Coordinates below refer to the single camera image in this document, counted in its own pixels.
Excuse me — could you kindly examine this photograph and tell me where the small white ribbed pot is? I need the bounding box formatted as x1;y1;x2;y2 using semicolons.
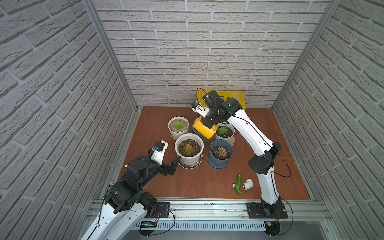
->
215;123;236;146

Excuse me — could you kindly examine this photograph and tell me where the yellow watering can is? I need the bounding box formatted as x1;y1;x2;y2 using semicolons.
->
193;116;218;139

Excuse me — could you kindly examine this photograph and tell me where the large white round pot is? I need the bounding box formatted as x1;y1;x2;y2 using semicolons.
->
175;133;204;169

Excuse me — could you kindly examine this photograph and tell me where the cream faceted pot clay soil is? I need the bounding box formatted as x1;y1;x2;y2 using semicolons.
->
168;117;190;140

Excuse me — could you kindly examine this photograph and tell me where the white pipe elbow fitting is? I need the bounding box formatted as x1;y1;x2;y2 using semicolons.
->
243;179;254;191

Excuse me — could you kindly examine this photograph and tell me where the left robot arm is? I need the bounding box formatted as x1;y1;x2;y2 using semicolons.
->
82;156;181;240

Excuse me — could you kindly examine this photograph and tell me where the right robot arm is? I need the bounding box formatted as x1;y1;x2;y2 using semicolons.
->
192;90;284;218

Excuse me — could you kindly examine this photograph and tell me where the green succulent small white pot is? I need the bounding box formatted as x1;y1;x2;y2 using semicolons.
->
217;127;230;138

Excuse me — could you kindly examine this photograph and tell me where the yellow-green succulent large pot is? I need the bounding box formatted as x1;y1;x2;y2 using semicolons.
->
182;144;196;157

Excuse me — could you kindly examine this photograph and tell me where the pink-green succulent front blue pot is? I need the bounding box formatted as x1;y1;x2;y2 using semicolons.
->
216;146;230;160

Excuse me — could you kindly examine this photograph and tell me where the bright green succulent cream pot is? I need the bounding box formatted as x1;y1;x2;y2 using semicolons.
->
174;120;185;130

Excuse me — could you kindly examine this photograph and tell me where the white saucer large pot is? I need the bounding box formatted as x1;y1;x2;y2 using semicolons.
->
179;159;202;170

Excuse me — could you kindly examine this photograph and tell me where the yellow black toolbox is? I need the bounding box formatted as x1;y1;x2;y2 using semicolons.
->
198;90;246;110

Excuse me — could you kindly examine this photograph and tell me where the blue saucer front pot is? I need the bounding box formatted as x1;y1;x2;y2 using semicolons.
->
208;162;229;170

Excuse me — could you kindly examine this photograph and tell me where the left small controller board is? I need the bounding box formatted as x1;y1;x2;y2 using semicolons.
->
139;221;158;237

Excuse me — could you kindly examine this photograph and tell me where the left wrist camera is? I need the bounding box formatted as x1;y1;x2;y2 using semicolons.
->
150;140;168;165

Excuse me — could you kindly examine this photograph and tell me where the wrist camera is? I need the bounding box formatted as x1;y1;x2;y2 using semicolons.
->
192;101;211;117
150;140;168;165

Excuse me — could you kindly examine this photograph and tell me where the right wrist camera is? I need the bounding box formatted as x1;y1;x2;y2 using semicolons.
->
192;101;211;117

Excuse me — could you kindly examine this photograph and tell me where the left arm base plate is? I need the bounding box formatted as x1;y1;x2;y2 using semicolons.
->
146;202;171;219

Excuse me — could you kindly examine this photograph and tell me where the aluminium front rail frame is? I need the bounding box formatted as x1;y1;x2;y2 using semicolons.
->
76;196;343;240

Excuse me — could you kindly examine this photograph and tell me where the green hose nozzle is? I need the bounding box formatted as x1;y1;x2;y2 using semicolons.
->
233;175;243;195

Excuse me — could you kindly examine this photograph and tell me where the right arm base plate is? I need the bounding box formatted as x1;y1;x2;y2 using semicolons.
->
246;201;288;219

